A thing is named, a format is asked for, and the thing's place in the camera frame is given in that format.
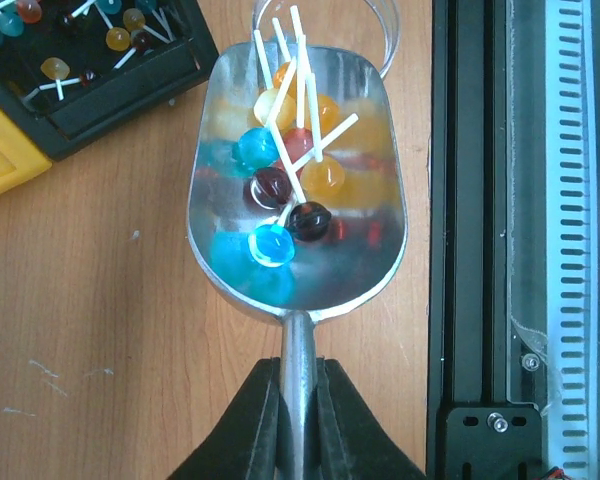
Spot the black bin with lollipops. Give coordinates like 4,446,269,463
0,1,219,160

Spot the clear plastic jar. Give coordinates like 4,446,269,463
251,0,401,77

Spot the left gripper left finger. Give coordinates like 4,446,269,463
169,357,280,479

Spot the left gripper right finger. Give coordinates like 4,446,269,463
317,358,426,479

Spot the light blue cable duct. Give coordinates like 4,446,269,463
545,1,598,479

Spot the metal scoop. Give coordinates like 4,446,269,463
188,43,407,479

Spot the yellow plastic bin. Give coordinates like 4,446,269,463
0,109,52,194

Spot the black aluminium rail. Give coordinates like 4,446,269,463
426,1,545,479

